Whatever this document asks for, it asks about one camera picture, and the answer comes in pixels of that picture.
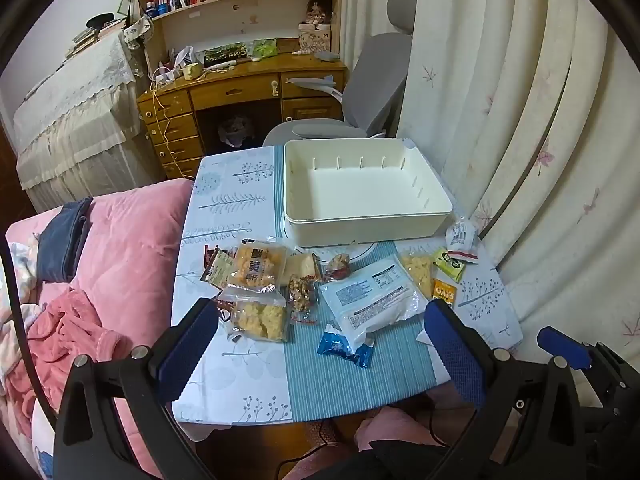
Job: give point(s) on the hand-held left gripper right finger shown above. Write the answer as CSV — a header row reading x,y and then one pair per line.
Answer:
x,y
455,355

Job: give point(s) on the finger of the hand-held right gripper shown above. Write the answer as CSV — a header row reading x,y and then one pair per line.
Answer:
x,y
562,347

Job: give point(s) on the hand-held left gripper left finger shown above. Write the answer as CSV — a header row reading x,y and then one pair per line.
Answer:
x,y
187,347

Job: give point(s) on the large white snack packet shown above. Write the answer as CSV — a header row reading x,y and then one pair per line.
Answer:
x,y
372,295

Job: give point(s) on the clear mixed nut packet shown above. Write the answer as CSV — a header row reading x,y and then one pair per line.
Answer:
x,y
302,297

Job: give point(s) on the kraft paper snack packet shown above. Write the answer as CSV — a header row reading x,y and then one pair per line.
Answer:
x,y
301,265

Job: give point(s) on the white plastic storage box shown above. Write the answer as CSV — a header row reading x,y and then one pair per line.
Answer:
x,y
370,195

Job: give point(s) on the orange snack packet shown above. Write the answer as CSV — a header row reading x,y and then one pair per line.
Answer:
x,y
444,293

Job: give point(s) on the clear yellow crisp packet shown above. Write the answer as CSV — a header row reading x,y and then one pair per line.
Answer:
x,y
257,315
417,269

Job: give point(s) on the cream packet red striped edge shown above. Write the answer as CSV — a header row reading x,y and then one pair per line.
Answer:
x,y
221,271

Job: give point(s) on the dark snack packet red edges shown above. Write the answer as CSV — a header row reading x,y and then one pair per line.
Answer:
x,y
209,261

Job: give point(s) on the green snack packet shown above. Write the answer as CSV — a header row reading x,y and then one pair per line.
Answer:
x,y
449,263

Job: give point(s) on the person's leg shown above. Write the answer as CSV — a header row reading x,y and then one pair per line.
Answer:
x,y
390,432

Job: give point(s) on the yellow pastry packet printed label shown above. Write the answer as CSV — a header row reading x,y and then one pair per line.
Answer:
x,y
257,265

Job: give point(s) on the blue snack packet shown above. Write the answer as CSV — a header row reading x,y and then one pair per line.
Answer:
x,y
345,346

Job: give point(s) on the pink blanket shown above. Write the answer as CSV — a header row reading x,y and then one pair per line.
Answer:
x,y
130,250

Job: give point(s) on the small white snack packet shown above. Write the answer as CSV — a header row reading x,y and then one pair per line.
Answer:
x,y
460,237

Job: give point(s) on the pink fleece robe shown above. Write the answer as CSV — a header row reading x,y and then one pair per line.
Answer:
x,y
65,332

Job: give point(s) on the navy cloth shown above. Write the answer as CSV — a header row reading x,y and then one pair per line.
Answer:
x,y
65,242

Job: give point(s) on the leaf printed tablecloth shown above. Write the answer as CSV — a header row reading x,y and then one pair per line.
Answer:
x,y
250,195

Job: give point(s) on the floral cloth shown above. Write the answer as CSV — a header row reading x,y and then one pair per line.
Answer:
x,y
20,270

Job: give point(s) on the black bag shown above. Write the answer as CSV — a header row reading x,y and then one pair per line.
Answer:
x,y
235,130

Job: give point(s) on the wooden desk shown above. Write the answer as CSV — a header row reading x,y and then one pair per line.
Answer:
x,y
235,91

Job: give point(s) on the white power strip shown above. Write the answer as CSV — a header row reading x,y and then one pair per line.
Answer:
x,y
165,79

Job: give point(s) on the yellow mug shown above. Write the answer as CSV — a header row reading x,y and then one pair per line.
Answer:
x,y
191,71

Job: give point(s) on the grey office chair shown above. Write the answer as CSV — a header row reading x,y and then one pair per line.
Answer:
x,y
370,80

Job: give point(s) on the dark printed packet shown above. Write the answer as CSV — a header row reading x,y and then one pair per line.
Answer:
x,y
225,54

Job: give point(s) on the light green packet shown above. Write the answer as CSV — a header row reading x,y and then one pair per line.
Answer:
x,y
265,49

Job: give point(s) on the floral fabric bag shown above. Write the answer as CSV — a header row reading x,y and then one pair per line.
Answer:
x,y
137,32

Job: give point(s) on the stack of books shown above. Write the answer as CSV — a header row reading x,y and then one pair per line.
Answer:
x,y
90,35

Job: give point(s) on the white printed box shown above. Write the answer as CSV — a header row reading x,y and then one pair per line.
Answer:
x,y
314,37

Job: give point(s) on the wooden bookshelf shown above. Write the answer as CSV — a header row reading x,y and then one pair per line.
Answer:
x,y
250,6

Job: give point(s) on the doll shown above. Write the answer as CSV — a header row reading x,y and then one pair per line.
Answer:
x,y
318,10

